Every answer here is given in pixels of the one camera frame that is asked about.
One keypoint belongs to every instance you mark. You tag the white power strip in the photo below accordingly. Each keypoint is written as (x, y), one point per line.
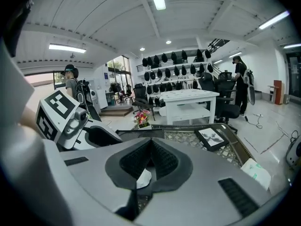
(258, 114)

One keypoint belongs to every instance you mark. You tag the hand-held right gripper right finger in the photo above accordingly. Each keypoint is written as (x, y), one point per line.
(174, 168)

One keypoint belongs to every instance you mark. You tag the black office chair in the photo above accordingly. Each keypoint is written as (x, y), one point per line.
(207, 81)
(225, 88)
(140, 91)

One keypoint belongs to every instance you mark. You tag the black picture frame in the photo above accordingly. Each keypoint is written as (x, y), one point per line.
(211, 138)

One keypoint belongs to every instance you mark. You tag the white patterned table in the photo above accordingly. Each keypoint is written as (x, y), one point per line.
(188, 94)

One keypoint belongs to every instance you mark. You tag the metal lattice side table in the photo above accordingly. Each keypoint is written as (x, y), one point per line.
(183, 138)

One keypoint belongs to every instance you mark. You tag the black glass door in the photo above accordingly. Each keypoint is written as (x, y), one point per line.
(295, 74)

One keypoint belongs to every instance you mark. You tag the white green packet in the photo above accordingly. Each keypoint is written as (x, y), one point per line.
(256, 173)

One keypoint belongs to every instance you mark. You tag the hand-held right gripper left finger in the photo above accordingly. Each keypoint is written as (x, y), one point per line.
(122, 168)

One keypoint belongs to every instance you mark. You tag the white shelf rack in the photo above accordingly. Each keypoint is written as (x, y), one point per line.
(174, 65)

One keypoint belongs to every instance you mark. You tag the white round device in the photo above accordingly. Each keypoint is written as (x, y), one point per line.
(295, 152)

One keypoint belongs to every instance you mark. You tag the wooden platform step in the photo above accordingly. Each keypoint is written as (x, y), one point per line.
(117, 110)

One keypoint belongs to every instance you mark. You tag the person's left forearm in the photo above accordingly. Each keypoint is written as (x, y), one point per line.
(29, 120)

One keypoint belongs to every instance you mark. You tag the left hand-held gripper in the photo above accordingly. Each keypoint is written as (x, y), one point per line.
(56, 116)

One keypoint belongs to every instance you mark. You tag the pink flower pot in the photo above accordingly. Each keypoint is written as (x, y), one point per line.
(142, 116)

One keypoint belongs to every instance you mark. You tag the red-brown cabinet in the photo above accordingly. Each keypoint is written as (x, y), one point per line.
(279, 91)

